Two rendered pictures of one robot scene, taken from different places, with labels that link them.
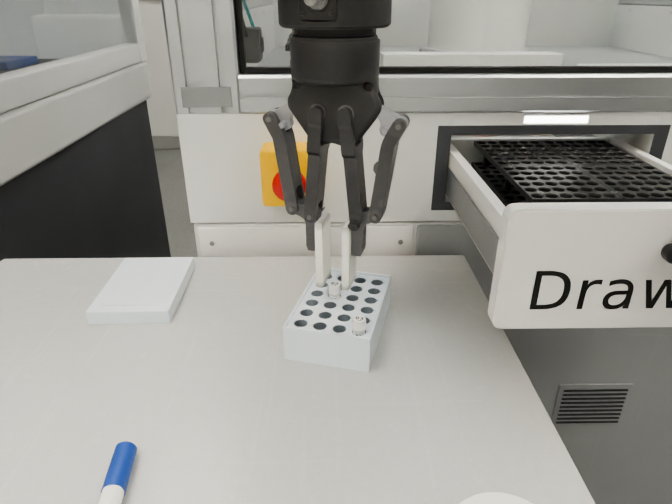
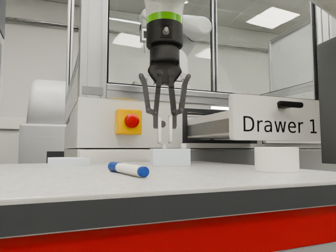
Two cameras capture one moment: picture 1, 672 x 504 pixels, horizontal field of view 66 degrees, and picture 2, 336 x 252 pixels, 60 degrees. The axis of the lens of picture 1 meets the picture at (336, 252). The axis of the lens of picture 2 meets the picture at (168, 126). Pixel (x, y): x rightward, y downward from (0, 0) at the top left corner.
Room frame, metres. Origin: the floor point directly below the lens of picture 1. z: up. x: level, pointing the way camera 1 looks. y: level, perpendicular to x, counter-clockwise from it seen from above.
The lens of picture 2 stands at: (-0.21, 0.25, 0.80)
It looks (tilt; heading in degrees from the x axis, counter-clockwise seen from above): 5 degrees up; 339
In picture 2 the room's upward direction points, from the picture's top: straight up
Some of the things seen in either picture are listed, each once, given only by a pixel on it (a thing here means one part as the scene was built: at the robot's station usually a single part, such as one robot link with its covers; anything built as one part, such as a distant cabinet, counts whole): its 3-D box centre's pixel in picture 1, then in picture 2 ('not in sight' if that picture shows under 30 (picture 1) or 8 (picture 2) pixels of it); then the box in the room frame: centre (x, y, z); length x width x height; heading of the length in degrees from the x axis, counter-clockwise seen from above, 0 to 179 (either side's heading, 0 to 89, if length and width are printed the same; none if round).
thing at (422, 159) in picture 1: (480, 101); (176, 133); (1.13, -0.31, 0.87); 1.02 x 0.95 x 0.14; 91
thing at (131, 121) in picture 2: (289, 183); (131, 121); (0.59, 0.05, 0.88); 0.04 x 0.03 x 0.04; 91
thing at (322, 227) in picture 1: (323, 249); (159, 129); (0.47, 0.01, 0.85); 0.03 x 0.01 x 0.07; 164
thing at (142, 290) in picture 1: (145, 287); (67, 161); (0.53, 0.22, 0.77); 0.13 x 0.09 x 0.02; 2
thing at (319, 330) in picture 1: (341, 314); (168, 156); (0.46, -0.01, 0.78); 0.12 x 0.08 x 0.04; 166
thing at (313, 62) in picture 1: (335, 89); (164, 66); (0.47, 0.00, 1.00); 0.08 x 0.07 x 0.09; 74
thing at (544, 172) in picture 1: (569, 190); not in sight; (0.58, -0.28, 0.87); 0.22 x 0.18 x 0.06; 1
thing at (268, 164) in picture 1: (291, 174); (128, 122); (0.62, 0.06, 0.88); 0.07 x 0.05 x 0.07; 91
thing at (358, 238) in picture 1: (367, 230); (177, 118); (0.46, -0.03, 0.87); 0.03 x 0.01 x 0.05; 74
